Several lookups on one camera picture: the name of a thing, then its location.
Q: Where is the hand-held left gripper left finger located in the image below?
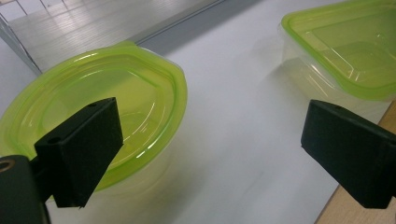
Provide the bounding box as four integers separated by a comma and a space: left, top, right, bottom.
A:
29, 97, 124, 209

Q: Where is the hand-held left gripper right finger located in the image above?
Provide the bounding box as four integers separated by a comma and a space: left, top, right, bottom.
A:
300, 99, 396, 210

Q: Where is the round container with green lid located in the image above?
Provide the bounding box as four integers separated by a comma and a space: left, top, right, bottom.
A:
0, 40, 189, 218

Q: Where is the rectangular container with green lid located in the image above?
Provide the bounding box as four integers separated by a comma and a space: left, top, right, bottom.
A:
277, 0, 396, 125

